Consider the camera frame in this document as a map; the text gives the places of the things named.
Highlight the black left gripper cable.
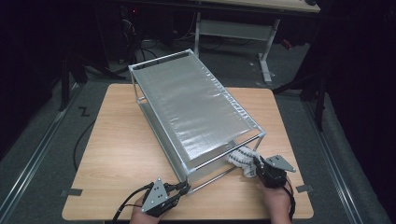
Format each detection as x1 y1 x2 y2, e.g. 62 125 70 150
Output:
111 181 155 224

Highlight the grey tape piece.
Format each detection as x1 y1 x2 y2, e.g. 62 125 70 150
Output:
295 184 315 194
60 187 83 198

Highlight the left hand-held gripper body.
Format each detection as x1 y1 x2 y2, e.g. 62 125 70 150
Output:
140 177 185 218

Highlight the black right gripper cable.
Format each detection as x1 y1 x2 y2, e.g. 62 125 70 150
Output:
284 176 297 222

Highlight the bundle of black cables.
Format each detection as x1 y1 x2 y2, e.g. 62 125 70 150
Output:
118 6 163 76

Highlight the black metal stand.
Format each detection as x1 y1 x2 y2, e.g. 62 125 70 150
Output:
274 71 328 132
59 52 125 113

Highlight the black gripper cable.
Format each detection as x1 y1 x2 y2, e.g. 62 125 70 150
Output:
284 176 297 222
111 181 155 224

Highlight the grey two-tier metal rack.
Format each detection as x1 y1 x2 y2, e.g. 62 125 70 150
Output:
128 49 267 194

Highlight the metal floor rail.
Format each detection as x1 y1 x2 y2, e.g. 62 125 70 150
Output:
303 99 363 224
0 83 82 224

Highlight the black floor cable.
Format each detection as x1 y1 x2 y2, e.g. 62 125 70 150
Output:
72 119 96 172

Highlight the desk with white legs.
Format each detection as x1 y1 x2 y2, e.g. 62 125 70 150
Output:
190 0 321 85

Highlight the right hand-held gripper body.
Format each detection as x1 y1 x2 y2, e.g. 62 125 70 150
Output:
255 154 297 189

